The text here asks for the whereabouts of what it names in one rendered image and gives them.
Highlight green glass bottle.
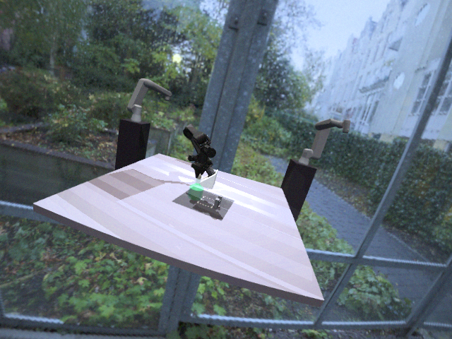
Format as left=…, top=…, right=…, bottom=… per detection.
left=187, top=174, right=204, bottom=201

